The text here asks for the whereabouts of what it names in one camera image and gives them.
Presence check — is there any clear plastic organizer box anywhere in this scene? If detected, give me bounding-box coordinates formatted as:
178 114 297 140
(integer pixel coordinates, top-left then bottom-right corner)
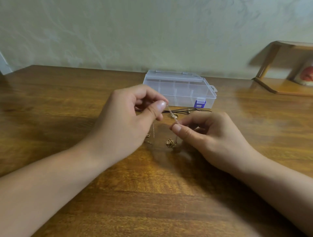
143 70 218 109

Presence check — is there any person's right forearm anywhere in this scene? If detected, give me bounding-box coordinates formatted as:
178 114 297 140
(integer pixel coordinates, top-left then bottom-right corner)
237 156 313 237

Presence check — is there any wooden shelf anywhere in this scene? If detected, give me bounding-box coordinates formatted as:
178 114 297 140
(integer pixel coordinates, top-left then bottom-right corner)
252 40 313 97

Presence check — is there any person's left hand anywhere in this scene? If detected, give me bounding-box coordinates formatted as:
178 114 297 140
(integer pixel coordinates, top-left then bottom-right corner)
81 84 169 169

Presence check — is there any white printed mug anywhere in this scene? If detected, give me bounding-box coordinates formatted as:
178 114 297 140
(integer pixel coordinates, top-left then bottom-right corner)
293 59 313 87

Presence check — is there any person's left forearm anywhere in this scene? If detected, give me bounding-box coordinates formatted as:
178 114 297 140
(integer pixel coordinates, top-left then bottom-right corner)
0 142 111 237

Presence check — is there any person's right hand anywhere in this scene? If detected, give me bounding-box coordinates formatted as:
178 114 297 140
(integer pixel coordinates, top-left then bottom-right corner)
170 112 262 180

